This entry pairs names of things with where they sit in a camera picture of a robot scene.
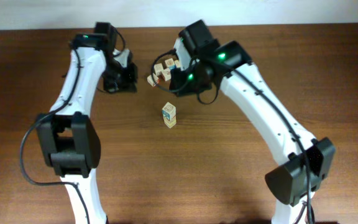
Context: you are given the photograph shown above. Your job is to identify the green-sided rear wooden block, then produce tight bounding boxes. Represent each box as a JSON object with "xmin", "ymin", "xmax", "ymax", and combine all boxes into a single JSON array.
[{"xmin": 174, "ymin": 60, "xmax": 181, "ymax": 68}]

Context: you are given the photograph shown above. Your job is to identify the blue D wooden block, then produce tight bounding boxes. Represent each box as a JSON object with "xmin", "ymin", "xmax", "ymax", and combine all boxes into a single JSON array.
[{"xmin": 164, "ymin": 58, "xmax": 176, "ymax": 70}]

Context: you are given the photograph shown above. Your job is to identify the plain T wooden block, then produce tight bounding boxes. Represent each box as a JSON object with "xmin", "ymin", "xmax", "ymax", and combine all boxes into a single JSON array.
[{"xmin": 163, "ymin": 118, "xmax": 177, "ymax": 128}]

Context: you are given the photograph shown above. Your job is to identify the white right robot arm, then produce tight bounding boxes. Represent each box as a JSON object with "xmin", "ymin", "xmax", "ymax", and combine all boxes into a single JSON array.
[{"xmin": 170, "ymin": 20, "xmax": 336, "ymax": 223}]

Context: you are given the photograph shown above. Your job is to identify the blue H wooden block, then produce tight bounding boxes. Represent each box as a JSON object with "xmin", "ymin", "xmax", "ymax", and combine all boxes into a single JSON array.
[{"xmin": 162, "ymin": 102, "xmax": 177, "ymax": 121}]

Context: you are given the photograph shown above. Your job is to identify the plain snake wooden block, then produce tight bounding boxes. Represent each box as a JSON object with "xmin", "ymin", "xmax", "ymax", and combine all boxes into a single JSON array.
[{"xmin": 161, "ymin": 68, "xmax": 172, "ymax": 82}]

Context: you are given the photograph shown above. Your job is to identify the red Y wooden block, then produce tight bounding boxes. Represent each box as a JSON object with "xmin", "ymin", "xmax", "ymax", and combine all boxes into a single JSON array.
[{"xmin": 147, "ymin": 73, "xmax": 159, "ymax": 87}]

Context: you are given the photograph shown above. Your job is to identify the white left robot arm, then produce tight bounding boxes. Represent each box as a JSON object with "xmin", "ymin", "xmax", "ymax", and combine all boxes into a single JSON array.
[{"xmin": 36, "ymin": 22, "xmax": 137, "ymax": 223}]

